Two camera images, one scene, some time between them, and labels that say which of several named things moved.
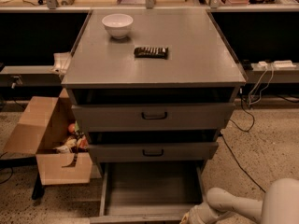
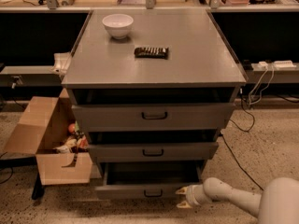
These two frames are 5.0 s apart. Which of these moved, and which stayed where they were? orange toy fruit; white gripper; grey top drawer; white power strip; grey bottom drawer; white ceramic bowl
Moved: grey bottom drawer; white gripper
Stayed: orange toy fruit; white power strip; white ceramic bowl; grey top drawer
